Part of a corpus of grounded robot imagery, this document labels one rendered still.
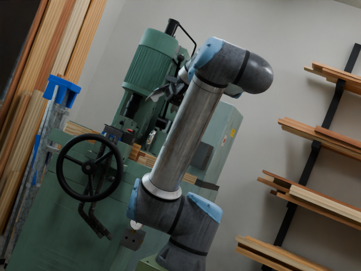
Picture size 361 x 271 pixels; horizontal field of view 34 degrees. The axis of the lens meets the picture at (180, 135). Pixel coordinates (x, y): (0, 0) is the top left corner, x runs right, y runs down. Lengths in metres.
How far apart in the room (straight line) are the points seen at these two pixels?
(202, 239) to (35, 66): 2.42
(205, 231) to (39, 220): 0.93
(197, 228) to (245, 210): 2.89
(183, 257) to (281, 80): 3.15
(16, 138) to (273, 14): 2.44
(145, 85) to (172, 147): 0.84
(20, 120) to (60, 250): 1.55
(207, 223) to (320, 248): 2.91
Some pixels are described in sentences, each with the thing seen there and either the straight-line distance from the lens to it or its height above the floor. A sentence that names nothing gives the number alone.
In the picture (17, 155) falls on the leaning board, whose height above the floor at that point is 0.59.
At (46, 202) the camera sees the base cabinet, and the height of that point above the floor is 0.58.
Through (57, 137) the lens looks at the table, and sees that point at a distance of 2.75.
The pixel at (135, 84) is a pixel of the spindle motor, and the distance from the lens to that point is 2.78.
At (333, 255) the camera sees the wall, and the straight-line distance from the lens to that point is 4.96.
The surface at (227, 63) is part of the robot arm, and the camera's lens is 1.83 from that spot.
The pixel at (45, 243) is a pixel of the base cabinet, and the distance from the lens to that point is 2.77.
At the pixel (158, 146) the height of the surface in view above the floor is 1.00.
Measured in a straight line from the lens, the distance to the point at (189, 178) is 2.79.
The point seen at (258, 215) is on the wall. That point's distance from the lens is 4.97.
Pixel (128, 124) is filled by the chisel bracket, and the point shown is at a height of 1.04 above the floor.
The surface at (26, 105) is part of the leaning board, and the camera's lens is 4.10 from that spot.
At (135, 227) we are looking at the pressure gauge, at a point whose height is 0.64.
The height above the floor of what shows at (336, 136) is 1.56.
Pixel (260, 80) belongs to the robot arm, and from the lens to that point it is 1.88.
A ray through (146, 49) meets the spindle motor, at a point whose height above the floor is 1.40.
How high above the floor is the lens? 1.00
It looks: 2 degrees up
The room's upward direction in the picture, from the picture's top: 22 degrees clockwise
